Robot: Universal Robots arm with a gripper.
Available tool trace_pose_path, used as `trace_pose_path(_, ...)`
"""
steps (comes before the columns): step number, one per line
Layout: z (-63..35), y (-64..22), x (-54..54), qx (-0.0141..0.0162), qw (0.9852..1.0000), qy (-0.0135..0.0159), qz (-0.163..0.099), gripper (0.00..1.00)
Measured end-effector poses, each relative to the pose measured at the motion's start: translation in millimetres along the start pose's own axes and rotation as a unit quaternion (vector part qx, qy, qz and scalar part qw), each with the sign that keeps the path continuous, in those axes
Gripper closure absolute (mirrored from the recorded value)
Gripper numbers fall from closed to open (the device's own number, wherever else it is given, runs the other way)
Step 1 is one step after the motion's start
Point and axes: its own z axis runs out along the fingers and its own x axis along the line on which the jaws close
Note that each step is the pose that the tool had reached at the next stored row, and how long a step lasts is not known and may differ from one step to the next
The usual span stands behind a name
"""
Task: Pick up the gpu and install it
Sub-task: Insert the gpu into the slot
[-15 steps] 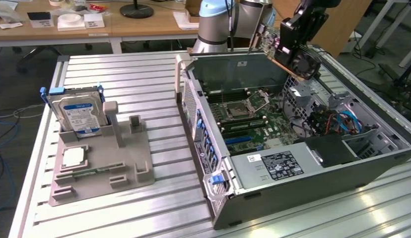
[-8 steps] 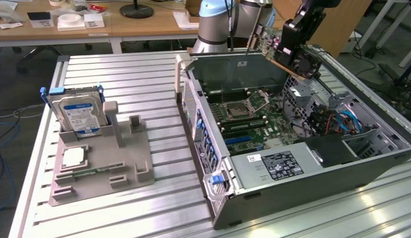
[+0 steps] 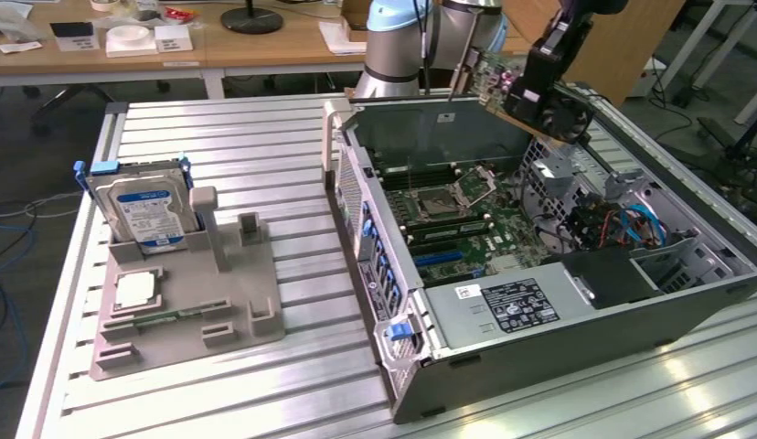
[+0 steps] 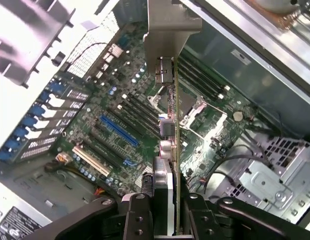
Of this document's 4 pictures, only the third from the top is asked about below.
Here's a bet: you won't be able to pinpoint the black RAM slot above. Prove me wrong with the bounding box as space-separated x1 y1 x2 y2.
385 173 458 187
382 163 454 177

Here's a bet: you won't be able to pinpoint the blue wire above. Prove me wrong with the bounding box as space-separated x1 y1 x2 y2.
621 203 670 252

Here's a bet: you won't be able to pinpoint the wooden cabinet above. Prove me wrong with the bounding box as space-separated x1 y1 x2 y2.
493 0 689 107

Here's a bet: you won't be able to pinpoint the clear plastic bag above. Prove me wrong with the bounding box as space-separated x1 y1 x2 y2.
0 2 45 40

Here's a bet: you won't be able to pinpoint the perforated metal disk bay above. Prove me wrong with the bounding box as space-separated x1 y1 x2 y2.
521 134 604 220

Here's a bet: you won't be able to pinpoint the CPU socket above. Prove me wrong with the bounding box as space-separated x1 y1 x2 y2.
414 185 465 220

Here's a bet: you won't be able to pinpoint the blue expansion slot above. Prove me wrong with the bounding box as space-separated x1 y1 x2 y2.
413 250 466 270

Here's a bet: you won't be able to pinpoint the black and white label box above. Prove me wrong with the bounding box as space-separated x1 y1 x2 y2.
49 21 101 52

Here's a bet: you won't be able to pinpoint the plain white label box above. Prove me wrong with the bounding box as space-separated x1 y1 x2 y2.
153 25 193 53

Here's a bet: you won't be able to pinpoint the green motherboard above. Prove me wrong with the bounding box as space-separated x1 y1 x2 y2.
378 162 566 280

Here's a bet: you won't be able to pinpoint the grey power supply unit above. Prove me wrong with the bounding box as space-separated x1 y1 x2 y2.
414 262 600 365

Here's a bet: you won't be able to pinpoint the open grey PC case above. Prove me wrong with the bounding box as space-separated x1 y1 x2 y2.
321 81 757 424

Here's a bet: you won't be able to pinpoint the green graphics card with fan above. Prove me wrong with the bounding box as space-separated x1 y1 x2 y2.
449 8 598 146

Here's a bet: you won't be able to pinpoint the silver CPU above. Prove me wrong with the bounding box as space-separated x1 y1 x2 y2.
114 272 165 310

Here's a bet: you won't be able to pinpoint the white papers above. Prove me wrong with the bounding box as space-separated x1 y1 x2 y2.
320 21 369 56

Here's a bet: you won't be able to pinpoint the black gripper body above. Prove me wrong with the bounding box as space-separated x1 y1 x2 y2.
530 0 630 63

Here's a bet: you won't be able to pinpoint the wooden desk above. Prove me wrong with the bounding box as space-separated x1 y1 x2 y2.
0 0 538 88

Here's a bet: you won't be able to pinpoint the loose green RAM stick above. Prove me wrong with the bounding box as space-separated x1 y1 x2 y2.
131 308 208 324

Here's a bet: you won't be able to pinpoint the metal socket cover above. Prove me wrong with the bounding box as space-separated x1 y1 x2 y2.
452 165 501 201

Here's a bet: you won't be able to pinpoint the hard disk with blue carrier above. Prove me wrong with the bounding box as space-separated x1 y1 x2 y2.
75 154 196 256

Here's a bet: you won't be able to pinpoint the grey parts rack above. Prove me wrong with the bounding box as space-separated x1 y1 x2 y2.
89 185 289 383

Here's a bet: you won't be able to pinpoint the installed green RAM stick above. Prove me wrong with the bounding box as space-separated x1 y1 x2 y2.
405 218 485 232
412 225 489 243

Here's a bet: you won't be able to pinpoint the black round lamp base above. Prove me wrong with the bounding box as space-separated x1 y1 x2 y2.
220 0 286 34

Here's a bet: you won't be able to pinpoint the cardboard box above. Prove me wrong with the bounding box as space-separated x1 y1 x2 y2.
341 0 376 32

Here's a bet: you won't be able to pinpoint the white box with tape roll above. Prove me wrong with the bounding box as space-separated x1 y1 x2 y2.
106 25 161 59

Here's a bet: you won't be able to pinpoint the red packet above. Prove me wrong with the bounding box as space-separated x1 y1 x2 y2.
162 5 201 24

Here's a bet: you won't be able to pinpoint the black office chair base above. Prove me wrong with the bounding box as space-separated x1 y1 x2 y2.
23 84 115 136

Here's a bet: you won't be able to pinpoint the open metal disk bay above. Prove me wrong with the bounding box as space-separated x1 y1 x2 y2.
628 228 744 294

